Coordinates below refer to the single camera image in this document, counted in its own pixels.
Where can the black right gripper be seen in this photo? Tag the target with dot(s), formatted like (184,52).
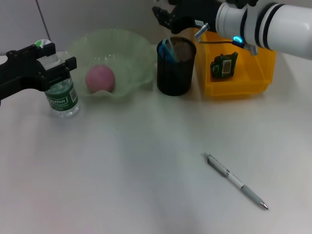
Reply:
(195,12)

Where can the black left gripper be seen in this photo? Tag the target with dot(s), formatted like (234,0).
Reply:
(19,73)

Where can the blue scissors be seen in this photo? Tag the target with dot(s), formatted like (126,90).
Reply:
(165,50)

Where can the clear green-label water bottle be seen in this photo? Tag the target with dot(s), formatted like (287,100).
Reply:
(63,102)

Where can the pink peach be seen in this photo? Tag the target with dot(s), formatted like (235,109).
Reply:
(100,78)

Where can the green plastic wrapper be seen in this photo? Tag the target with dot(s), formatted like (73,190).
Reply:
(224,65)

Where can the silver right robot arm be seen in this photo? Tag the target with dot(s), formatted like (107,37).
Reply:
(280,26)

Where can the translucent green fruit plate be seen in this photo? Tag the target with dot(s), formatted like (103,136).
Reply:
(126,56)

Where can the black mesh pen holder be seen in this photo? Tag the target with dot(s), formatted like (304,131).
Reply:
(174,75)

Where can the grey clear pen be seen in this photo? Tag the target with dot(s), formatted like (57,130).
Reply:
(236,181)

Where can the yellow plastic bin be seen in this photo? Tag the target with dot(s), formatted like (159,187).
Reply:
(231,85)

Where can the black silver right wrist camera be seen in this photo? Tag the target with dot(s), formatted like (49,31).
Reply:
(241,3)

